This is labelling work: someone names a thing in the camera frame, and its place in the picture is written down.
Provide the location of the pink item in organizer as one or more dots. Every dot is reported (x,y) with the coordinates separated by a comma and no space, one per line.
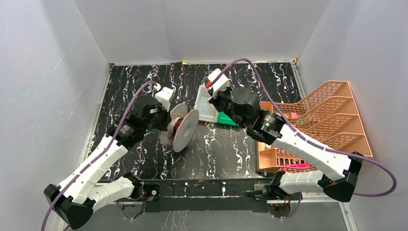
(304,165)

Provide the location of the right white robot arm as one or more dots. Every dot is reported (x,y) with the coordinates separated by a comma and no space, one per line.
(336,175)

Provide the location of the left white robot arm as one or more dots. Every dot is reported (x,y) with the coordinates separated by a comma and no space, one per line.
(76,198)

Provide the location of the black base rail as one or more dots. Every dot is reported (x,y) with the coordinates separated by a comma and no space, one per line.
(214,195)

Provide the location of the orange desk organizer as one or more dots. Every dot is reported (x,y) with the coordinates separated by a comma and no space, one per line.
(330,115)

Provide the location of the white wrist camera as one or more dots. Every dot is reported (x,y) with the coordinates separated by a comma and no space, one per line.
(217,86)
(164,97)

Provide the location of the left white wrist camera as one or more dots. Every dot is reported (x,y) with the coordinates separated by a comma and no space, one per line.
(164,97)

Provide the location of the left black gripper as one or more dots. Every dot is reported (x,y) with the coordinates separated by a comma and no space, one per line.
(164,119)

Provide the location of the white plastic bin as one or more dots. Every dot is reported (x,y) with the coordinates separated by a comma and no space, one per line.
(207,111)

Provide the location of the green plastic bin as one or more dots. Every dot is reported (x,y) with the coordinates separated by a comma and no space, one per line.
(222,118)

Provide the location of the white filament spool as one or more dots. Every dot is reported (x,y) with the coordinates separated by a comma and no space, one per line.
(181,129)

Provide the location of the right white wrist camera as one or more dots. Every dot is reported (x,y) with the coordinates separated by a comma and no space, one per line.
(217,86)

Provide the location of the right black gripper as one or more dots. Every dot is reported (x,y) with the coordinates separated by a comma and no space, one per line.
(215,100)

